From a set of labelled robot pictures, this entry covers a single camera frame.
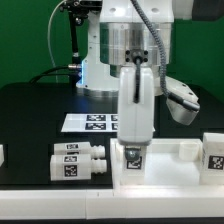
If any white square table top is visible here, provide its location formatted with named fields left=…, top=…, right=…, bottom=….
left=110, top=139, right=224, bottom=191

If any black cable bundle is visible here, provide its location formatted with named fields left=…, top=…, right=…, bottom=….
left=29, top=63, right=83, bottom=84

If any white front fence bar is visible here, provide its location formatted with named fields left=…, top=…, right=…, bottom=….
left=0, top=186, right=224, bottom=220

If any white thin cable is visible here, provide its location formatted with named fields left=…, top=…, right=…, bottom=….
left=47, top=0, right=68, bottom=84

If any white left fence bar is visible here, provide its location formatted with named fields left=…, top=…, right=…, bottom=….
left=0, top=145, right=4, bottom=167

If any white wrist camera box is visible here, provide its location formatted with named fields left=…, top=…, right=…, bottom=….
left=165, top=77, right=200, bottom=125

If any white fence bar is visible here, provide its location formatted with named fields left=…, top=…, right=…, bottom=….
left=0, top=145, right=4, bottom=167
left=0, top=186, right=224, bottom=220

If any white marker tag sheet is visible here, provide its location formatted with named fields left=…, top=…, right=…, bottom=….
left=60, top=113, right=156, bottom=134

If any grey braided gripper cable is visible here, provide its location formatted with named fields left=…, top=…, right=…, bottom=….
left=130, top=0, right=201, bottom=111

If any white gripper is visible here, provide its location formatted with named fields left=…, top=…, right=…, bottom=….
left=117, top=67, right=154, bottom=161

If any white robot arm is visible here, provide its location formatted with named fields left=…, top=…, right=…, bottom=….
left=77, top=0, right=224, bottom=161

